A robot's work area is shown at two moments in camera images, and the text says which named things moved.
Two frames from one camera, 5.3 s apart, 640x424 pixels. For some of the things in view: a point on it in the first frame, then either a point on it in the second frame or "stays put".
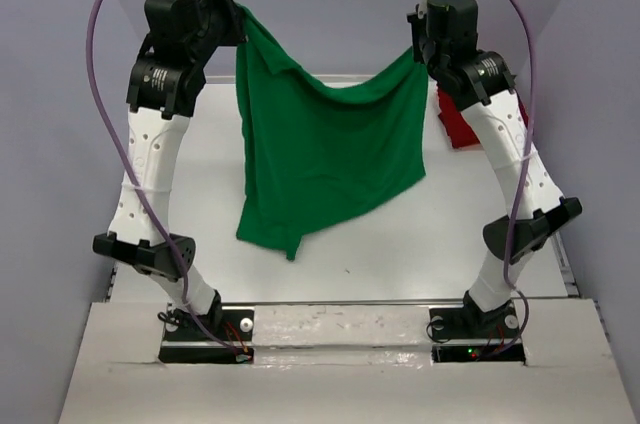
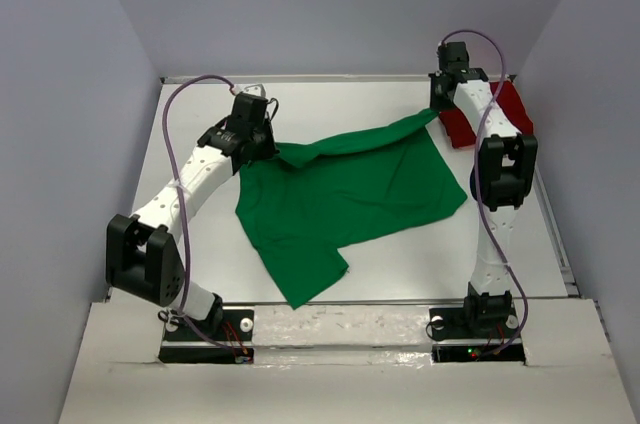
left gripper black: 231,10 → 270,148
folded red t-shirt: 458,127 stays put
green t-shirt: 313,148 → 304,202
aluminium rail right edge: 565,269 stays put
